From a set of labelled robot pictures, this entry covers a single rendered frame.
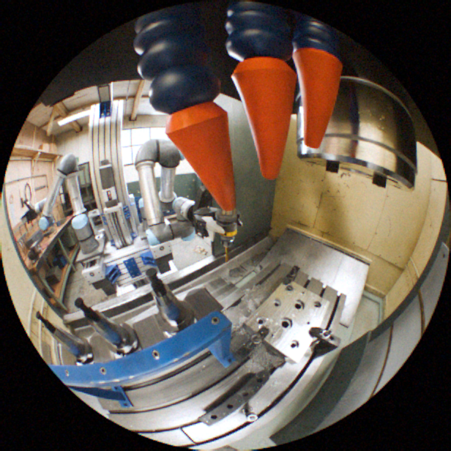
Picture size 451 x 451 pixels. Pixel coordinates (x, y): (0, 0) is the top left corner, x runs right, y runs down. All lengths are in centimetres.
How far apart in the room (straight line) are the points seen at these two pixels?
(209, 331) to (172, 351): 6
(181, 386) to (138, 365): 33
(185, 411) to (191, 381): 13
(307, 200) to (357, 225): 49
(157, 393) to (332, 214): 145
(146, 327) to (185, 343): 8
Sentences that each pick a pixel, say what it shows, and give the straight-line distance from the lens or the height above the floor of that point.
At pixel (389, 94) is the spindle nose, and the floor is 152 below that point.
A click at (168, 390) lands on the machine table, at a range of 57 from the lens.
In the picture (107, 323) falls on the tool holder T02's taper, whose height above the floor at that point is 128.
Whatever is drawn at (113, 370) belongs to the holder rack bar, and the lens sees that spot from 27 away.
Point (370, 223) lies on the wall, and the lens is 126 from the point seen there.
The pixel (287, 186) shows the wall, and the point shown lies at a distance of 131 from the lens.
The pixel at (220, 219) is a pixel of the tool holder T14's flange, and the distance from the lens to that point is 31.
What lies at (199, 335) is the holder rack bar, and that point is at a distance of 23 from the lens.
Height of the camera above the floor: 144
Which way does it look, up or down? 26 degrees down
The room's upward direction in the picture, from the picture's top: straight up
